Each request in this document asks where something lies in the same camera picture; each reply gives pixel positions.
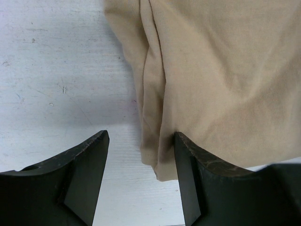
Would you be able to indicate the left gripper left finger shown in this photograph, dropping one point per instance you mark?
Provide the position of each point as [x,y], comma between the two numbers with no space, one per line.
[60,191]

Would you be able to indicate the beige t shirt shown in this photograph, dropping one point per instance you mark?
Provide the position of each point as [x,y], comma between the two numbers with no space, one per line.
[226,73]

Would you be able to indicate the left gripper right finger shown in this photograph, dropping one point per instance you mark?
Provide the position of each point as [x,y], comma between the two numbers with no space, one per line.
[215,192]

